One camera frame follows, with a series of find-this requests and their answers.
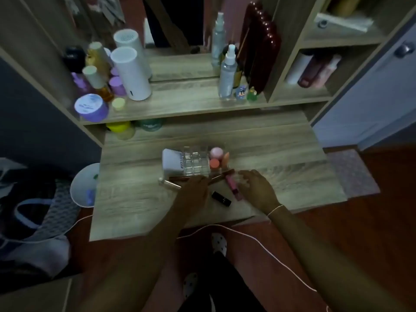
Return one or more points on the light pink tube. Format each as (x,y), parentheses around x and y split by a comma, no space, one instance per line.
(328,69)

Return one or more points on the white round waste bin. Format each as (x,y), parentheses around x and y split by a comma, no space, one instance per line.
(81,183)

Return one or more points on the small blue figurine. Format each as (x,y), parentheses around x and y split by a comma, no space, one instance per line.
(240,93)

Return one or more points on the pink lip gloss tube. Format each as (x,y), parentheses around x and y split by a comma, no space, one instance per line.
(233,187)

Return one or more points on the round door knob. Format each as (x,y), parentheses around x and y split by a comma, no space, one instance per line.
(404,49)

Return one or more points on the gold lipstick tube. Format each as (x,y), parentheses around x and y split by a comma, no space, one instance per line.
(169,183)

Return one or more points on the small green figurine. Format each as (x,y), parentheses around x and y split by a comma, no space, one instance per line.
(252,94)

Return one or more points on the beige wooden cabinet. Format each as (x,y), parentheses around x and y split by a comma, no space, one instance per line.
(32,297)

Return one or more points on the person's left hand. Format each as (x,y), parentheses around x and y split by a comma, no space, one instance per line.
(191,198)

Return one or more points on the green jar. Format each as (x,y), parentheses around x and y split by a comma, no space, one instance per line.
(151,125)

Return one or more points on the white door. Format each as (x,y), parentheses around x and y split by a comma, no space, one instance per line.
(367,103)

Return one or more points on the purple lidded jar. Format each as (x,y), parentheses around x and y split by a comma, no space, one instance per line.
(91,107)

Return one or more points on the person's left forearm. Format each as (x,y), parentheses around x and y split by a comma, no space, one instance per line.
(139,266)

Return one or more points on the clear spray bottle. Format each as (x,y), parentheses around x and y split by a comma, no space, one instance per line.
(227,77)

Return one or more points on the purple pump bottle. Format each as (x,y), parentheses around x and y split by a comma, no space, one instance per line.
(79,83)

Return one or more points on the clear acrylic makeup organizer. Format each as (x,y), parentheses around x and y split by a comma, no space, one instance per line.
(196,162)

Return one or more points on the small purple capped bottle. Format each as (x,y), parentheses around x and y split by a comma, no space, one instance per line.
(117,86)

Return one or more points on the amber bottle beige cap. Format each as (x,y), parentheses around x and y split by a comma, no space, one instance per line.
(94,77)

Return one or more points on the vanity mirror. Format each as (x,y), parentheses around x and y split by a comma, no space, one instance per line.
(182,66)

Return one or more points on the small pale yellow jar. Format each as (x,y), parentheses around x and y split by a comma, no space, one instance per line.
(118,103)

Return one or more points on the blue capped plastic bottle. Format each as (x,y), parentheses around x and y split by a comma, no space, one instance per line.
(90,194)

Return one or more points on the yellow lidded jar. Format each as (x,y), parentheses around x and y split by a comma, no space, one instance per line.
(120,128)

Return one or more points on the black trousers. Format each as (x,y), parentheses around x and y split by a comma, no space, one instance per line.
(221,285)

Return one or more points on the grey cloth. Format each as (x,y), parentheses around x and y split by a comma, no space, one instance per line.
(39,256)

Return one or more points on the person's right forearm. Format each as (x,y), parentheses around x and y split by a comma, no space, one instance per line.
(325,263)

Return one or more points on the pink patterned rug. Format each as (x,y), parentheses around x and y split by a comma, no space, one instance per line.
(352,173)

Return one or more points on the thin wooden stick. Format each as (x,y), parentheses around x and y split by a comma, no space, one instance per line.
(243,42)

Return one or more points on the maroon tube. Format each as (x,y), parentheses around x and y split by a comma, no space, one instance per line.
(308,73)

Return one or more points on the green capped plastic bottle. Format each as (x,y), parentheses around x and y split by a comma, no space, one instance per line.
(95,176)

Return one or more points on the person's right hand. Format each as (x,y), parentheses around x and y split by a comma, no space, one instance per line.
(258,191)

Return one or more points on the white cylindrical humidifier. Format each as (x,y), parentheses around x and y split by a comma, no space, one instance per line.
(131,77)

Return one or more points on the wooden vanity shelf unit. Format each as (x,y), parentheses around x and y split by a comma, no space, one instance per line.
(286,45)

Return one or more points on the white polka dot slipper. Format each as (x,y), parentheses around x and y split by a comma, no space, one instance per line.
(190,284)
(218,243)

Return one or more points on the black lipstick tube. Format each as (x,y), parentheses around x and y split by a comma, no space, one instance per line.
(221,198)

